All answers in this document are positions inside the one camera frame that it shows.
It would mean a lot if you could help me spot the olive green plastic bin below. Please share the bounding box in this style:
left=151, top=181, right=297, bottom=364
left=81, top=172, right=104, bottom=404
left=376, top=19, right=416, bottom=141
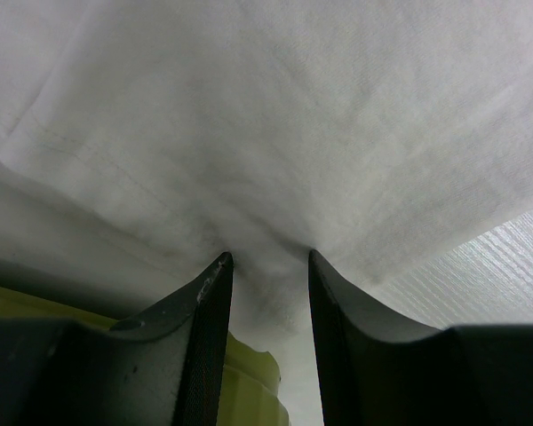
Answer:
left=0, top=287, right=290, bottom=425

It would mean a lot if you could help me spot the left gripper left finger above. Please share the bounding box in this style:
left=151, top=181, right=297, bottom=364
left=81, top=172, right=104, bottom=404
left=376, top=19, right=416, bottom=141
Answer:
left=0, top=252, right=234, bottom=425

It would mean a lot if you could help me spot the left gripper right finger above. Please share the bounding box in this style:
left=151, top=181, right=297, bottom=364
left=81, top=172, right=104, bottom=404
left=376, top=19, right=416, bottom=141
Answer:
left=308, top=251, right=533, bottom=425

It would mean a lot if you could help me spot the white green raglan t-shirt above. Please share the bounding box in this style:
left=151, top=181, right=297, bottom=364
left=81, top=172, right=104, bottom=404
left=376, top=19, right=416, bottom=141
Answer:
left=0, top=1, right=533, bottom=335

